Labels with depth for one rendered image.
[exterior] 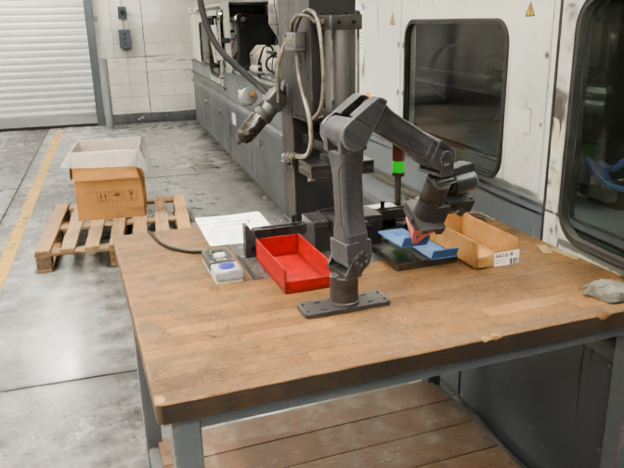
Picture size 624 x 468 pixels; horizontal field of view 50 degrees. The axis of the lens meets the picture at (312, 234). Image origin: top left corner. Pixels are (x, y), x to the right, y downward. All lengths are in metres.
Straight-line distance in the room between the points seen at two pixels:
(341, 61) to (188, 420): 0.97
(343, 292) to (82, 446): 1.57
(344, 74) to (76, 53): 9.23
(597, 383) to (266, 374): 1.05
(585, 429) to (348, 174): 1.09
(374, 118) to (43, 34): 9.67
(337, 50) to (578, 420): 1.23
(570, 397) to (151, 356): 1.26
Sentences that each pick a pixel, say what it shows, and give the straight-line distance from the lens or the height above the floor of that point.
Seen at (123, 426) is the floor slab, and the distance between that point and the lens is 2.81.
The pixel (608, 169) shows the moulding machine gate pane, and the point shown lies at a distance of 1.81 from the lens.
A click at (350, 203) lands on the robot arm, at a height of 1.14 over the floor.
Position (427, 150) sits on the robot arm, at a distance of 1.46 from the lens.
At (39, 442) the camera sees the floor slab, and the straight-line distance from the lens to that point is 2.84.
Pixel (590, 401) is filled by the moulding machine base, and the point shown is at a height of 0.48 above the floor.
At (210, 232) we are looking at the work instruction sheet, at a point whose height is 0.90.
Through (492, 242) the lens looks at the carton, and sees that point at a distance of 1.84.
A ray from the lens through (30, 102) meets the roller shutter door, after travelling 10.93.
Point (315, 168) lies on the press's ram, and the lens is 1.74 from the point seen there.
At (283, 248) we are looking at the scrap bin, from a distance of 1.77.
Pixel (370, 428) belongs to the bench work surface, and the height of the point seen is 0.22.
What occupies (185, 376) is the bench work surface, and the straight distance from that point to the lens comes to 1.24.
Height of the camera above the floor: 1.50
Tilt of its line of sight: 18 degrees down
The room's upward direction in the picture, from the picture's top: 1 degrees counter-clockwise
